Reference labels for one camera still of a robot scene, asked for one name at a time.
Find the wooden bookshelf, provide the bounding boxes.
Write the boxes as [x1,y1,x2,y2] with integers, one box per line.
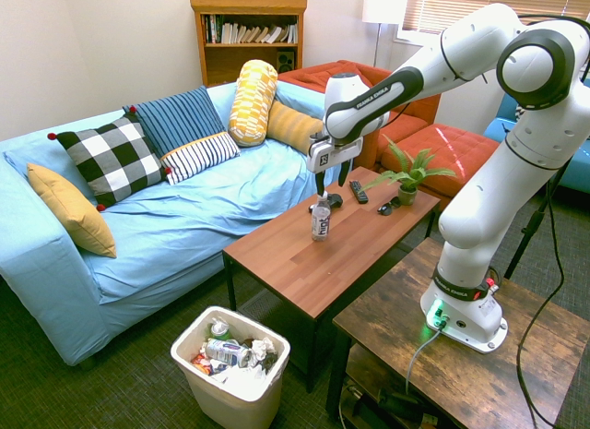
[189,0,309,89]

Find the wooden coffee table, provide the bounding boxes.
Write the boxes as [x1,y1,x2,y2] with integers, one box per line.
[222,165,443,394]

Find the black cable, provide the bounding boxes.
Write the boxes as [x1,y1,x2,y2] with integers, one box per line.
[513,179,566,429]

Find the crumpled white paper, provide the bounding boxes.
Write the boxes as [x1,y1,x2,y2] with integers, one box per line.
[249,337,279,360]

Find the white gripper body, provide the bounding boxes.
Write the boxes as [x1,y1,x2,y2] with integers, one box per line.
[306,132,364,174]

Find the black game controller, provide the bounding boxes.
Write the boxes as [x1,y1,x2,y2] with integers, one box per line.
[307,192,345,214]

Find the grey cable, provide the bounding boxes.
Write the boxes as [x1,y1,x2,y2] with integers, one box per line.
[404,326,444,395]

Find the row of books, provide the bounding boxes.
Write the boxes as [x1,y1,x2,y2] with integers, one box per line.
[204,14,299,45]

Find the blue chair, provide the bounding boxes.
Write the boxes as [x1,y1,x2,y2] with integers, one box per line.
[482,92,590,195]

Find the black remote control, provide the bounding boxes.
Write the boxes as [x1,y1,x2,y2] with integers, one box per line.
[348,180,371,204]

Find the dark rustic wooden table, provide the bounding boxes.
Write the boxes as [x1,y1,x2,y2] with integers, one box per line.
[324,236,590,429]

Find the yellow white patterned bolster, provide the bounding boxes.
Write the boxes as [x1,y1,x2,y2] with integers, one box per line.
[227,59,279,148]

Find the black camera stand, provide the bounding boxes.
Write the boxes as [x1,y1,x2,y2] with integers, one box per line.
[502,151,577,280]

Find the orange armchair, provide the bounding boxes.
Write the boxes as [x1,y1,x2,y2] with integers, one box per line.
[277,59,443,170]

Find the window blinds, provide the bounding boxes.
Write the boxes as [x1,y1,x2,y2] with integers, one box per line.
[402,0,590,36]

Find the small potted fern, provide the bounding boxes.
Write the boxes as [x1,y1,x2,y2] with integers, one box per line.
[359,134,458,208]

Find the orange yellow striped pillow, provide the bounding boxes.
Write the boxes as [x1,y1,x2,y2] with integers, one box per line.
[265,100,325,155]

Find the mustard yellow square pillow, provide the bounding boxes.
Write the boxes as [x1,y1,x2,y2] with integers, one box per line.
[26,162,118,260]

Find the white plastic trash bin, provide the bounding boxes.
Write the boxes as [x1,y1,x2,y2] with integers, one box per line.
[170,305,292,429]

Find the orange ottoman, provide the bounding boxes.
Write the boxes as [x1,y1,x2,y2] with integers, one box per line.
[380,123,502,200]

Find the light blue sofa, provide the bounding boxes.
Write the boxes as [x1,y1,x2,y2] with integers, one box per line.
[0,80,333,367]

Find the white floor lamp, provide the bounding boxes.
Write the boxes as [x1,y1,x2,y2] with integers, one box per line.
[361,0,411,69]

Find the black white checkered pillow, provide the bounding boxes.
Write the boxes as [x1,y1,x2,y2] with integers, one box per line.
[47,104,172,213]

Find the clear plastic water bottle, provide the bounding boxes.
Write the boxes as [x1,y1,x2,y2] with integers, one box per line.
[311,193,333,243]

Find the crushed white can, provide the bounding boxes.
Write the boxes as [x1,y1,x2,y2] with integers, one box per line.
[204,338,253,369]

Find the blue striped pillow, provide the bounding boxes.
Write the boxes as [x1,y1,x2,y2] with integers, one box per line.
[122,85,229,160]

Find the white navy striped pillow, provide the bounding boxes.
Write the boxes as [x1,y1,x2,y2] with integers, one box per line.
[159,131,242,186]

